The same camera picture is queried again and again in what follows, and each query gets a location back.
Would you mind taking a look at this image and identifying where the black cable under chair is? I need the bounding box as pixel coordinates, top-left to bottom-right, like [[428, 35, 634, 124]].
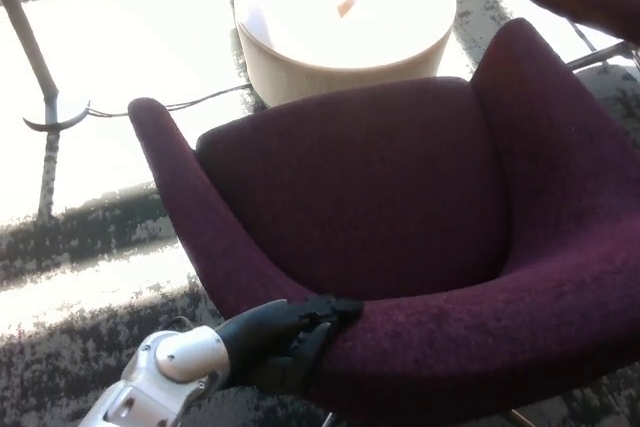
[[568, 20, 600, 54]]

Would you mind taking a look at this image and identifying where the floor lamp stand base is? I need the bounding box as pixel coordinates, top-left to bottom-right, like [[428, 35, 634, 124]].
[[0, 0, 92, 134]]

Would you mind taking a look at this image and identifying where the purple fabric armchair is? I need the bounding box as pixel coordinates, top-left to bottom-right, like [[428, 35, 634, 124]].
[[127, 16, 640, 427]]

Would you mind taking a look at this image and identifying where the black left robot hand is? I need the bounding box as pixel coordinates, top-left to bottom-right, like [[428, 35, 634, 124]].
[[217, 296, 364, 396]]

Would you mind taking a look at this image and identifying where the round white side table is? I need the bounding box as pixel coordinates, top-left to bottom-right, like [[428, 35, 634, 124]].
[[233, 0, 458, 109]]

